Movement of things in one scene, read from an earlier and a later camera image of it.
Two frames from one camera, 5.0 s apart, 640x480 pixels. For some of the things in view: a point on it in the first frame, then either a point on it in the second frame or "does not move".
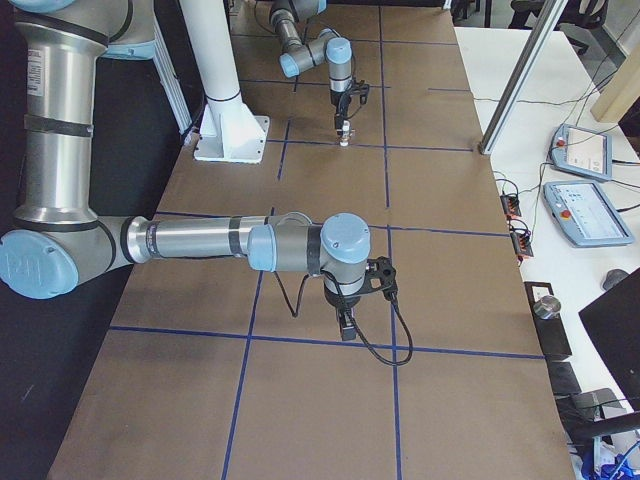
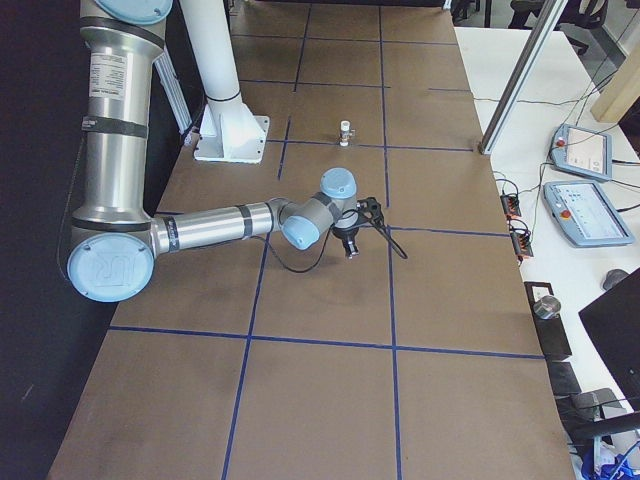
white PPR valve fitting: (346, 132) does not move
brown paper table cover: (207, 371) does not move
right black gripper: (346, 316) to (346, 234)
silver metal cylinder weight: (547, 307) does not move
